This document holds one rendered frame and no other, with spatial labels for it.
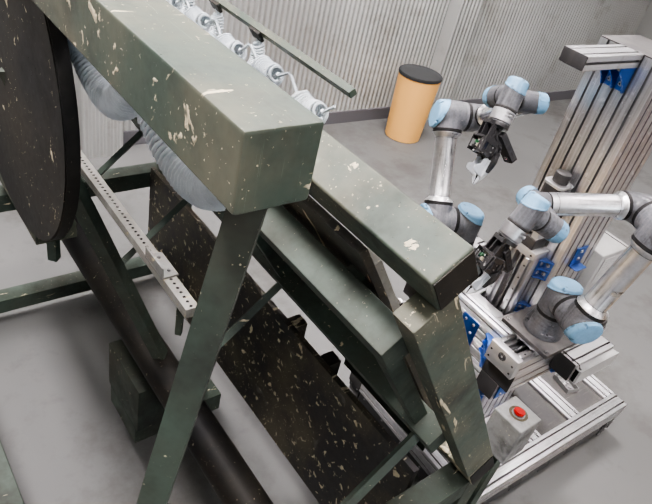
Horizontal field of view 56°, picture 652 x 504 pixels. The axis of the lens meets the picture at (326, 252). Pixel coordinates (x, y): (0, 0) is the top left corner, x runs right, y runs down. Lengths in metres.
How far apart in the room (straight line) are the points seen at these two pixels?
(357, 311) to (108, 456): 1.92
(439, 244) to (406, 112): 4.92
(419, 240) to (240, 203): 0.49
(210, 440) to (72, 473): 0.95
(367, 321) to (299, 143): 0.67
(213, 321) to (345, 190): 0.49
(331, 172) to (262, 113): 0.58
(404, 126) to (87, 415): 4.03
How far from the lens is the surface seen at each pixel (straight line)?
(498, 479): 3.05
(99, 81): 1.20
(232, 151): 0.63
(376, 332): 1.24
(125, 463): 2.97
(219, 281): 0.74
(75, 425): 3.11
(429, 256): 1.05
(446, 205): 2.52
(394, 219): 1.11
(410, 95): 5.89
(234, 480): 2.08
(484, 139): 2.08
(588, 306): 2.26
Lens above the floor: 2.46
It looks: 35 degrees down
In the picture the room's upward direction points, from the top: 14 degrees clockwise
